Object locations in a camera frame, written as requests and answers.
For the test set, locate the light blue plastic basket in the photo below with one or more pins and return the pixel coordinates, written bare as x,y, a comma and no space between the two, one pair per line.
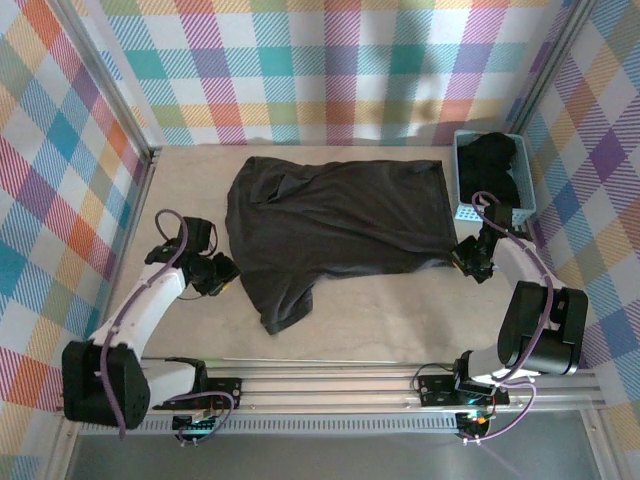
462,215

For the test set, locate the black t-shirt pile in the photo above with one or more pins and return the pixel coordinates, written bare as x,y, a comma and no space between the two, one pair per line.
487,170

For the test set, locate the aluminium corner post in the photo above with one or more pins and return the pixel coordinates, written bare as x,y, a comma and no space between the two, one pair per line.
107,82
550,65

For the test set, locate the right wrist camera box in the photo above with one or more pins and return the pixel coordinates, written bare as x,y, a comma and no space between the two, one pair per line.
500,214

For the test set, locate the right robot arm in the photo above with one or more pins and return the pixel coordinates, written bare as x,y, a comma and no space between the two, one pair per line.
545,330

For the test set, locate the aluminium mounting rail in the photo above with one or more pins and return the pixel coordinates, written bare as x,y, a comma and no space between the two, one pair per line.
325,385

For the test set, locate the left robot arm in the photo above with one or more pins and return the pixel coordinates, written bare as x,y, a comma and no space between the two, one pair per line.
145,310

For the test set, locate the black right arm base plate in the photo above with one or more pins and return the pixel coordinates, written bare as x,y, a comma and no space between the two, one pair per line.
435,390

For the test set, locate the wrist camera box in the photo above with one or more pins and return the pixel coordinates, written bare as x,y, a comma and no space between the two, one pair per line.
198,234
500,214

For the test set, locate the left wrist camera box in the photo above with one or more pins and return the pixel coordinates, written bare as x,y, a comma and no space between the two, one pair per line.
198,234

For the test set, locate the dark grey t-shirt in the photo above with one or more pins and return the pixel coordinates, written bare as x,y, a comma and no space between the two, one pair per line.
340,220

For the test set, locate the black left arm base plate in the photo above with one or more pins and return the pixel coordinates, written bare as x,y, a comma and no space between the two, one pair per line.
225,390

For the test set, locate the grey metal panel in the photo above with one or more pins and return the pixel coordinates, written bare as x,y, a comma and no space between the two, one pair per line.
325,457

